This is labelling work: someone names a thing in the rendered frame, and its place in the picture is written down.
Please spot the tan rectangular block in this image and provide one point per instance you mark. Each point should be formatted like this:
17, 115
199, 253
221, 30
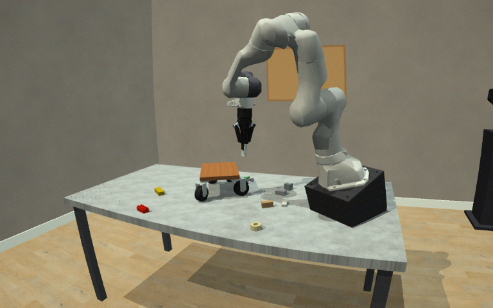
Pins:
267, 204

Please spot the beige roll of masking tape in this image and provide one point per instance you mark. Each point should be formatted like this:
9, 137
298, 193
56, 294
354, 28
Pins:
255, 228

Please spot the yellow rectangular block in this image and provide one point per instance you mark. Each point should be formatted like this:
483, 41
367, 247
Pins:
159, 191

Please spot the red toy brick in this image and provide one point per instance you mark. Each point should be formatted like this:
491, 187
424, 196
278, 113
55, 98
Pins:
142, 208

